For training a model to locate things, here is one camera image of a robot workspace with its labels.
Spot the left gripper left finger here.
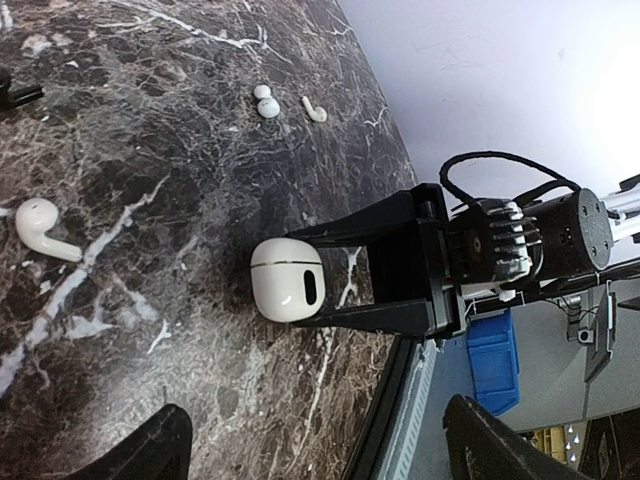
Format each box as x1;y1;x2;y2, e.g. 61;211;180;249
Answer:
66;404;193;480

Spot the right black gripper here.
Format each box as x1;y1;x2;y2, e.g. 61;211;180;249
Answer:
286;182;613;339

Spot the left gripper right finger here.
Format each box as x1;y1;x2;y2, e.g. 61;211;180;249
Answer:
443;394;586;480

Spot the beige gold-rimmed charging case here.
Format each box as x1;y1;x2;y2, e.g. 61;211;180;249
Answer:
250;238;326;323

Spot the white stem earbud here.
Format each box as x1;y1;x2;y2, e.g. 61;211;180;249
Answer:
301;96;328;123
15;198;82;262

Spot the blue plastic bin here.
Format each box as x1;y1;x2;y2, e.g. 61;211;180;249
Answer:
467;309;520;416

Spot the white bud earbud right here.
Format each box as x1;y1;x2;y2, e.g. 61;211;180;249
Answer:
253;84;281;119

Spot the white slotted cable duct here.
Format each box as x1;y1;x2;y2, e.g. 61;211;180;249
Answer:
378;340;437;479

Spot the black front table rail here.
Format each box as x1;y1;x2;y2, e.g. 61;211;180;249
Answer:
342;337;419;479

